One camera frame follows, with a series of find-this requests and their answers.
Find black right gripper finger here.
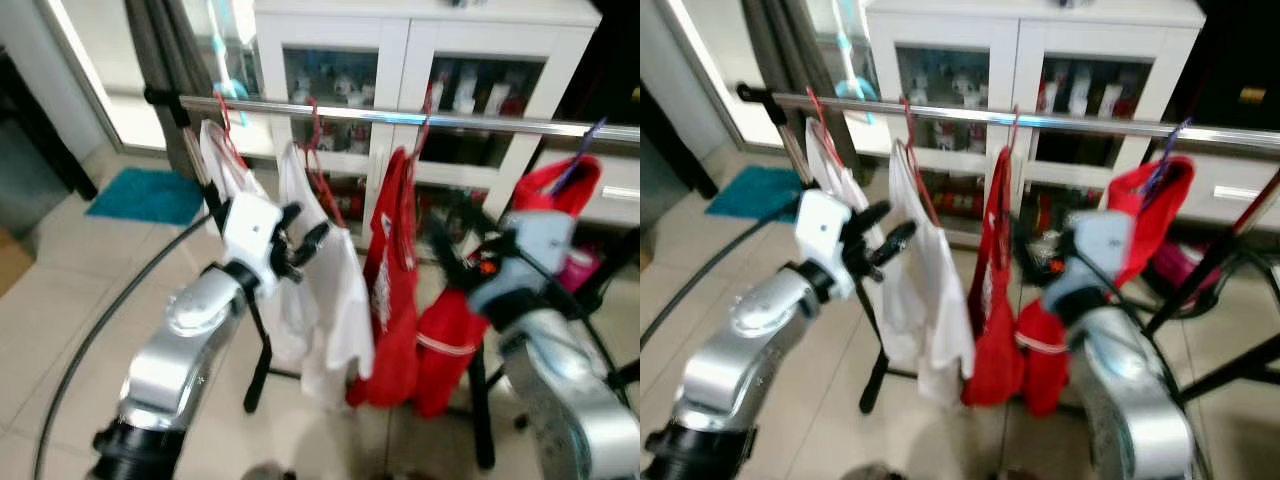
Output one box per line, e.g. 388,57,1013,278
1038,205,1079,241
450,200,501,243
427,215,469,289
1013,215,1056,289

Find purple plastic hanger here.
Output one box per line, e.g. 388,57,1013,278
548,118,608,196
1140,118,1193,196

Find red t-shirt white print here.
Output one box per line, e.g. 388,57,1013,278
347,148,421,408
962,148,1027,406

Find pink bag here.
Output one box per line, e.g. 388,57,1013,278
1150,240,1217,293
560,248,603,293

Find red jacket white stripes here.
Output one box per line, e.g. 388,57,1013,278
1015,155,1197,417
415,153,603,419

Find teal floor mat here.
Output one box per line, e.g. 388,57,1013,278
705,165,801,222
85,168,206,227

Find white drawer unit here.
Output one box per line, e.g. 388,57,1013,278
530,150,641,229
1150,125,1280,231

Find light blue plastic object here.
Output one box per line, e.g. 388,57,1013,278
205,0,251,103
830,0,883,126

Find white glass door cabinet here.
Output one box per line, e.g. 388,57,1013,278
253,0,603,251
865,0,1207,246

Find grey curtain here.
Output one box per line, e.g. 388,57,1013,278
125,0,216,177
742,0,831,177

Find black furniture piece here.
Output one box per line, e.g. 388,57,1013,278
0,45,101,201
640,85,669,141

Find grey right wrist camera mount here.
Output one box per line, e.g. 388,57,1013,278
1040,210,1137,321
468,210,579,317

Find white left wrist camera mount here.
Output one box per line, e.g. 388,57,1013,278
221,192,284,283
795,190,857,301

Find black clothes rack silver rail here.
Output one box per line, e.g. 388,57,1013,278
145,85,641,471
737,83,1280,421

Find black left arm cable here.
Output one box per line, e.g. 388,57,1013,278
640,213,801,351
30,213,213,480

